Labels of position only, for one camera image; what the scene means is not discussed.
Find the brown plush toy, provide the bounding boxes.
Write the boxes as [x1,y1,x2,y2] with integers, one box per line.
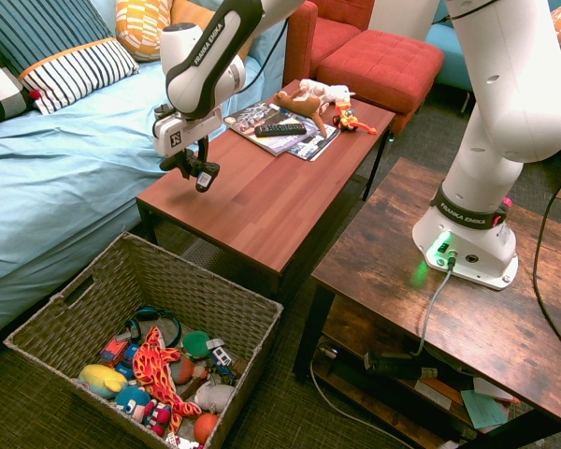
[273,89,329,139]

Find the plain orange pillow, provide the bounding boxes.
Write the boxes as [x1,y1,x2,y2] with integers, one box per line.
[170,0,255,61]

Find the teal sofa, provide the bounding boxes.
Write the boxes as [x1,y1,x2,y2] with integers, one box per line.
[424,0,561,118]

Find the blue plush toy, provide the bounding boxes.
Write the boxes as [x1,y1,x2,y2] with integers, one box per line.
[114,385,152,419]

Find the grey wicker basket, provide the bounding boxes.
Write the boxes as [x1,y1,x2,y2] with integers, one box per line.
[3,232,284,449]

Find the small dark magazine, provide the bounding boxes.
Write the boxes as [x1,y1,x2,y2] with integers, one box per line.
[285,123,341,163]

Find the black teal headphones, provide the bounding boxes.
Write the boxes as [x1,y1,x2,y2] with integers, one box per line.
[123,306,183,350]

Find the white floor cable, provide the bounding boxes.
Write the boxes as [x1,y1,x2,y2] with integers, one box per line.
[309,343,417,449]

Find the blue toy car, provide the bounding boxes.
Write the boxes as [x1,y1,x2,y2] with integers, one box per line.
[115,343,141,381]

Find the green plush toy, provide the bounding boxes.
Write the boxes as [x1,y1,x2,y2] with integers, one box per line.
[181,329,212,360]

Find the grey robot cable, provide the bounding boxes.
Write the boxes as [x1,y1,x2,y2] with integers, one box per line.
[410,261,458,357]

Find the black remote control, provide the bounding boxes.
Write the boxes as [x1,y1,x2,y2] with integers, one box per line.
[253,122,308,138]

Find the black power brick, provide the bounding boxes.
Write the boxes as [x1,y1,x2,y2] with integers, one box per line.
[363,350,439,382]

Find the yellow white patterned pillow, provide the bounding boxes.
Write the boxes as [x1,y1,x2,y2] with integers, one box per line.
[115,0,174,64]

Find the red toy truck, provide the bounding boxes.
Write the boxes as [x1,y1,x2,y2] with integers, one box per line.
[99,332,134,369]

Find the dark blue striped pillow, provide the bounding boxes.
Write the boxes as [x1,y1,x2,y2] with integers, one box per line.
[0,0,116,79]

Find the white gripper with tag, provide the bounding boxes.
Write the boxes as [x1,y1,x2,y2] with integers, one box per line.
[151,107,223,181]

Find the white blue toy bus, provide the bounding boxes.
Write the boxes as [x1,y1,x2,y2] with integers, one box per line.
[205,339,237,371]

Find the orange flame plush toy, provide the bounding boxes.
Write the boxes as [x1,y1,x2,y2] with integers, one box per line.
[132,326,203,434]

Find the red tufted ottoman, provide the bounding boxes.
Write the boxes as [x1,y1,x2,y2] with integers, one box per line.
[316,29,445,135]

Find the yellow plush toy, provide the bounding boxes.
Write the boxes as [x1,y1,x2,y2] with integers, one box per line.
[77,363,130,400]

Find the grey plush toy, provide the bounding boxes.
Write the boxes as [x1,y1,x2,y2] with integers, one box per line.
[194,380,237,414]

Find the red blue plush figure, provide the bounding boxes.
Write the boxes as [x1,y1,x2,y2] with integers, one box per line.
[142,398,174,438]

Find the white plush toy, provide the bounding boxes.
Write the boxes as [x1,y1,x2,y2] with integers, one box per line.
[298,78,357,114]

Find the black gamepad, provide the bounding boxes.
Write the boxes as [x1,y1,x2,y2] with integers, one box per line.
[158,156,222,195]

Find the white striped pillow orange trim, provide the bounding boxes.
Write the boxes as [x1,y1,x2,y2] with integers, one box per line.
[18,36,141,116]

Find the red armchair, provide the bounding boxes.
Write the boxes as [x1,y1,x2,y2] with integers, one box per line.
[282,0,376,88]

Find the black white checked pillow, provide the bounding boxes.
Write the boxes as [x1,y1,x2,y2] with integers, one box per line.
[0,44,36,132]

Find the orange toy vehicle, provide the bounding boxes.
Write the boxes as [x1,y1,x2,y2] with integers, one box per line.
[332,99,379,137]

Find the rustic brown wooden table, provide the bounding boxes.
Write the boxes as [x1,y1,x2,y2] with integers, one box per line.
[293,157,561,449]

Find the reddish wooden coffee table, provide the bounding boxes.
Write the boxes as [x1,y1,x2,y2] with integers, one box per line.
[135,79,396,305]

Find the black cable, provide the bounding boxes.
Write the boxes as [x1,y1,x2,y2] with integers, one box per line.
[532,190,561,362]

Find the light blue sofa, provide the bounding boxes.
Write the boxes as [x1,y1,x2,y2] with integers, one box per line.
[0,0,289,350]

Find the brown orange plush ball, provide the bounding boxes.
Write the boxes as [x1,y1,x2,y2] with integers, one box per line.
[167,356,196,386]

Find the teal paper card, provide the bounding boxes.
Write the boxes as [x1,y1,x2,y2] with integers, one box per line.
[460,388,511,430]

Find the large magazine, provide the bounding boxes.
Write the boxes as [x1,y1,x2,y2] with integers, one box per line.
[220,101,320,157]

